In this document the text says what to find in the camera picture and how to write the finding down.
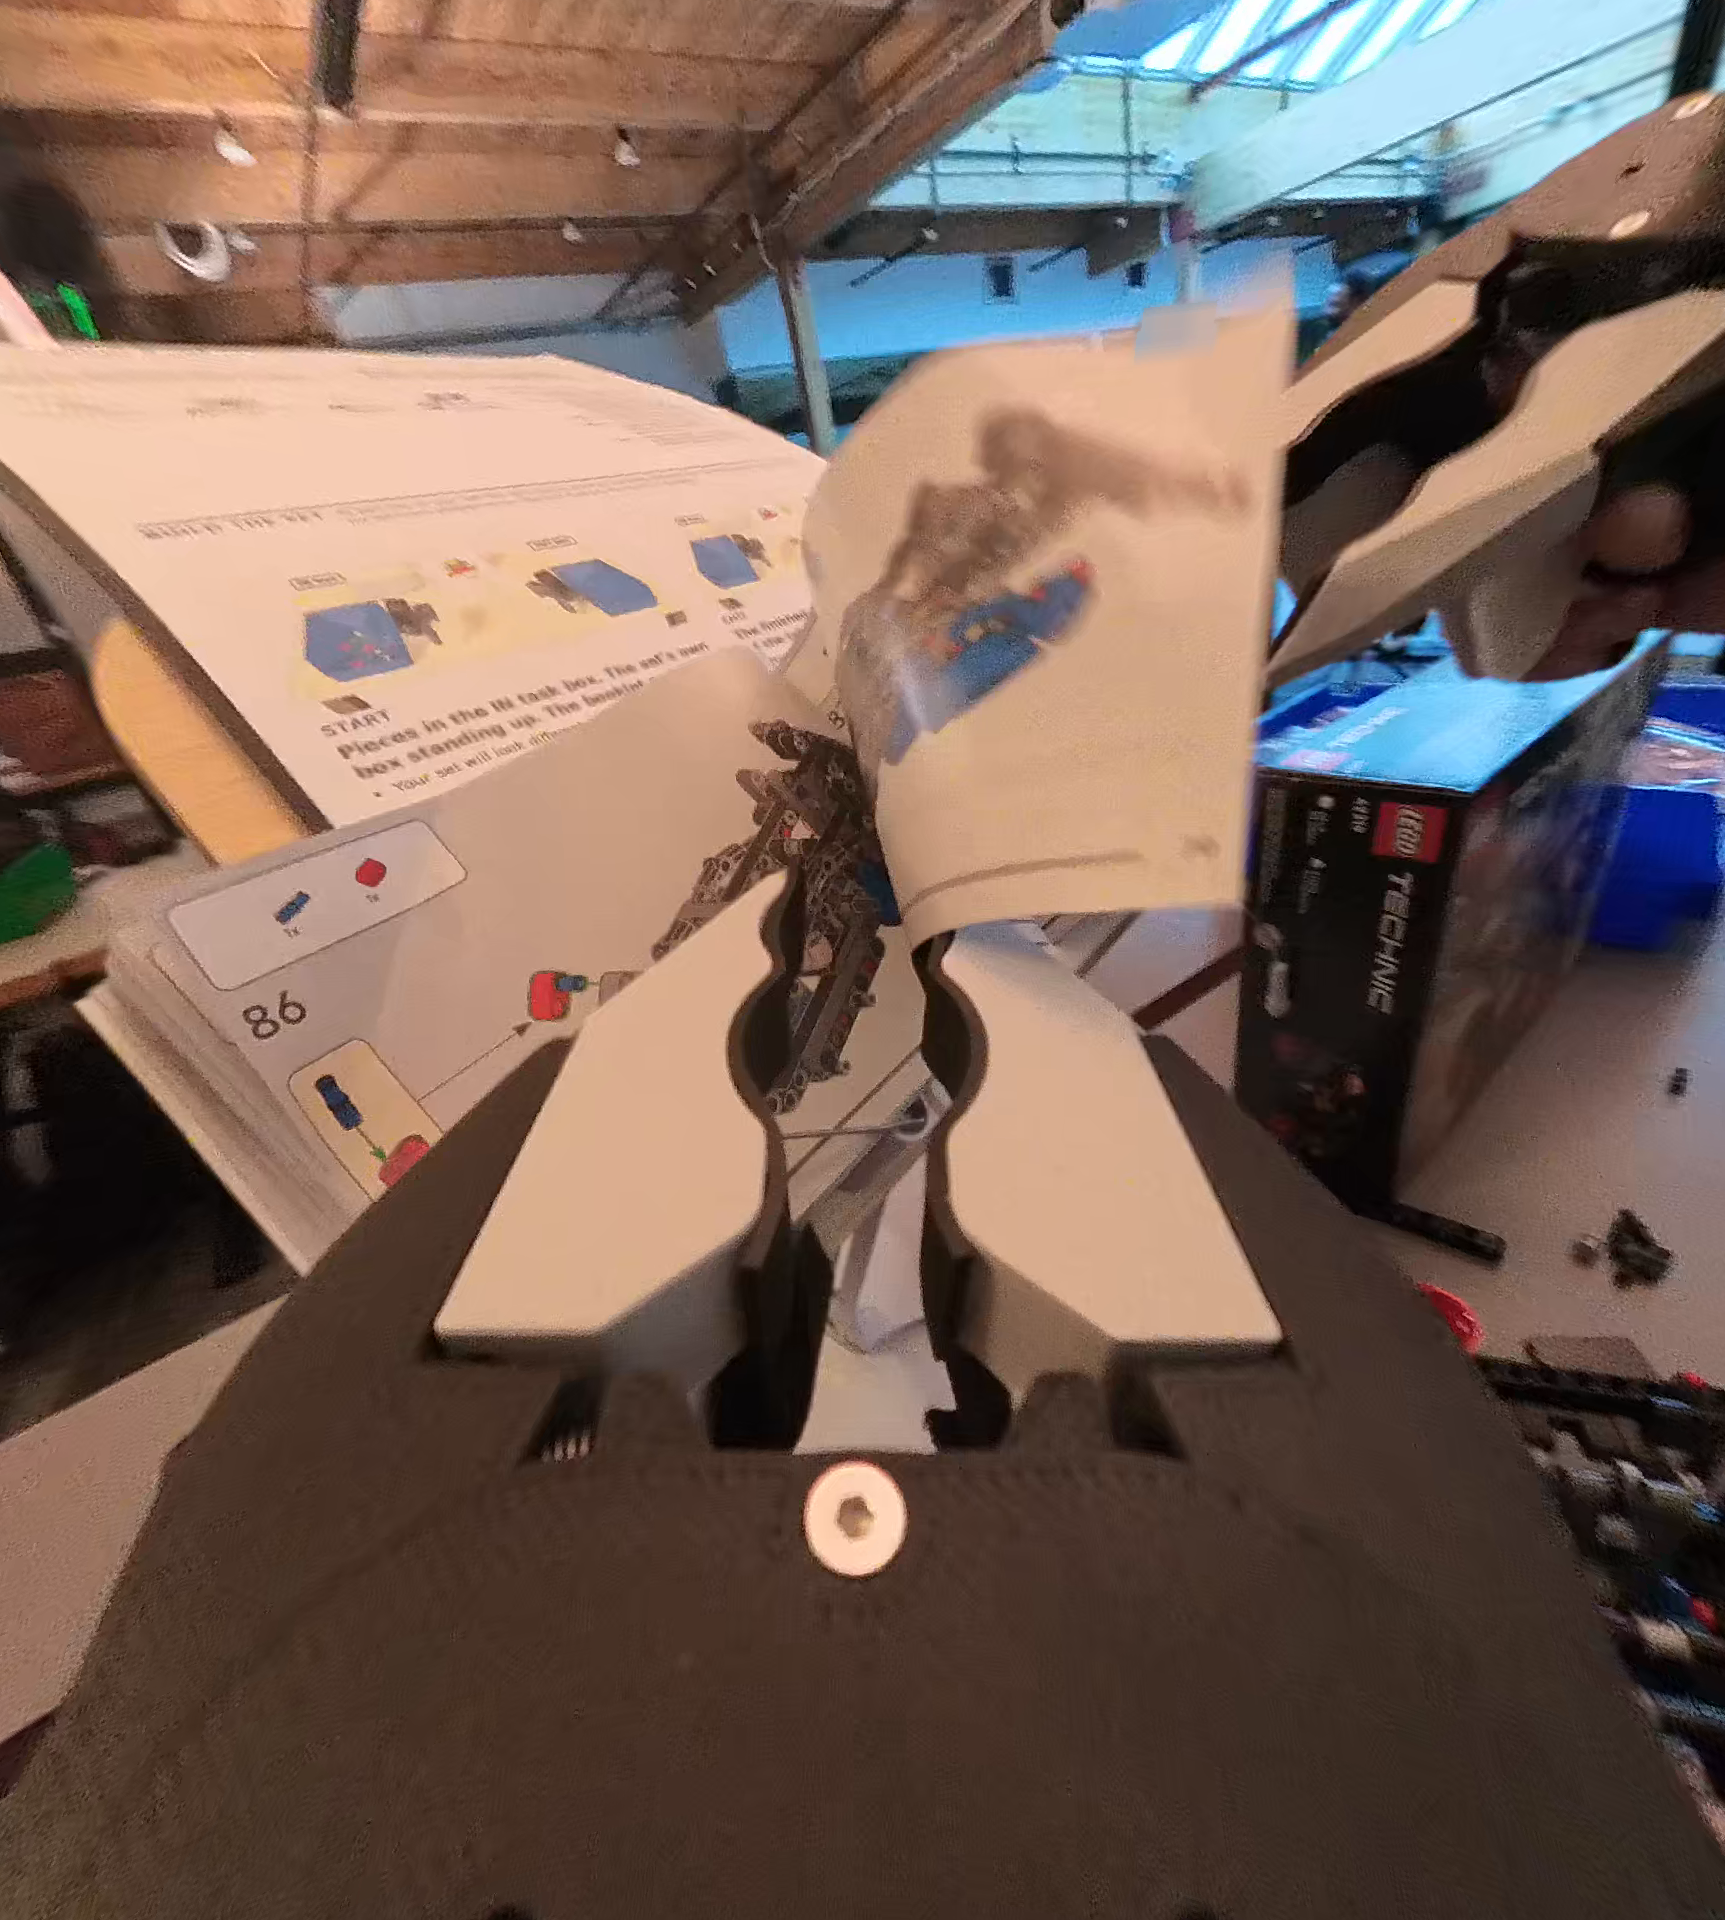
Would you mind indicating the blue bin holding plastic bags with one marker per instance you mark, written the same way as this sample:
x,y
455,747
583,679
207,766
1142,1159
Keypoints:
x,y
1701,811

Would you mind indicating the white book stand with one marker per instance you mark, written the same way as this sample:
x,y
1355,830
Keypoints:
x,y
52,1575

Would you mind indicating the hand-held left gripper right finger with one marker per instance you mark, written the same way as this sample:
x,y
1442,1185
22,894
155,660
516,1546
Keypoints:
x,y
1102,1201

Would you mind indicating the small connector pins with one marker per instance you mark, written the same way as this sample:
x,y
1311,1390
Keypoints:
x,y
1636,1245

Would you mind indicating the person's right hand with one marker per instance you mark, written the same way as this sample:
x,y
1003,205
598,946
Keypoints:
x,y
1627,533

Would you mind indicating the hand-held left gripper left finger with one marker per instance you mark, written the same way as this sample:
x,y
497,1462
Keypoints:
x,y
607,1201

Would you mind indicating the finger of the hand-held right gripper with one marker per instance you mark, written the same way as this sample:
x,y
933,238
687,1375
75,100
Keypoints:
x,y
1386,345
1551,420

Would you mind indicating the toy set box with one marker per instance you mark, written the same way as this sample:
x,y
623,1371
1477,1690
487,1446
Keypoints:
x,y
1401,930

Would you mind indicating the instruction booklet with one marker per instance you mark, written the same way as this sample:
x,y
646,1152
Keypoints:
x,y
503,451

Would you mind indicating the long black beam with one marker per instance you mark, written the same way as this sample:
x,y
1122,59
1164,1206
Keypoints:
x,y
1447,1230

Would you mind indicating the brick-built toy truck chassis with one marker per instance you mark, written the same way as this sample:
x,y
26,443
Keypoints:
x,y
1672,1575

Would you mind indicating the large red wheel rim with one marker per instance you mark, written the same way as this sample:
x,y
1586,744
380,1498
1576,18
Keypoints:
x,y
1448,1312

